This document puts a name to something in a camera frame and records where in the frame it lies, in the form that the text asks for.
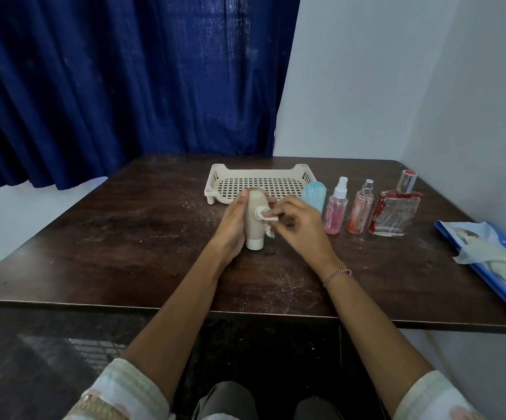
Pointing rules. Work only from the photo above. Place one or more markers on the person's left hand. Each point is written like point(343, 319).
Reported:
point(231, 227)

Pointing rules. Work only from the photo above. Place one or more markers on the beige squeeze tube bottle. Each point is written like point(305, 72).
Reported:
point(255, 227)

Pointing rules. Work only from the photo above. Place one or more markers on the white wipe cloth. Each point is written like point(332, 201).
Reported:
point(269, 216)

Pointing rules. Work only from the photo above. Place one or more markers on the person's left forearm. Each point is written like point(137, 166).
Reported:
point(183, 314)

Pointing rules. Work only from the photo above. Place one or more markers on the person's right forearm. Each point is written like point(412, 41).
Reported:
point(371, 336)

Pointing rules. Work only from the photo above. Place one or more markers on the white patterned shirt sleeve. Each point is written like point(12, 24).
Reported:
point(436, 400)
point(121, 393)

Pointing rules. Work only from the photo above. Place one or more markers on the cream perforated plastic tray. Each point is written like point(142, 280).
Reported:
point(261, 181)

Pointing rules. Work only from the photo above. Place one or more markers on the person's right hand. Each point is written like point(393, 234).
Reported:
point(307, 234)

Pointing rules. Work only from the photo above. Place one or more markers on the white crumpled tissue sheet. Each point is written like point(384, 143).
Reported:
point(491, 253)

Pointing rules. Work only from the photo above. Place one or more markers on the pink spray bottle white cap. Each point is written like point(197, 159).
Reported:
point(336, 214)

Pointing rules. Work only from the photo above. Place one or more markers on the person's right thumb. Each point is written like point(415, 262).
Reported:
point(287, 220)

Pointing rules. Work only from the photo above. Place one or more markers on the grey trousers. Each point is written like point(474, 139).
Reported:
point(231, 402)

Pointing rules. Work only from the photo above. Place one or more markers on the square glass perfume bottle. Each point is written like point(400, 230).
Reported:
point(395, 214)

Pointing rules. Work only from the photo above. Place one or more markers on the pink spray bottle silver cap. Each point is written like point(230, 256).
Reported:
point(360, 212)

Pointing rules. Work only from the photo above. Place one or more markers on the light blue plastic bottle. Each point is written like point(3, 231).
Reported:
point(315, 196)

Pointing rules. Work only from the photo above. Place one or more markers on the dark blue curtain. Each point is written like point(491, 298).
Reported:
point(126, 83)

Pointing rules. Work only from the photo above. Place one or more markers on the person's left thumb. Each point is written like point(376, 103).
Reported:
point(240, 203)

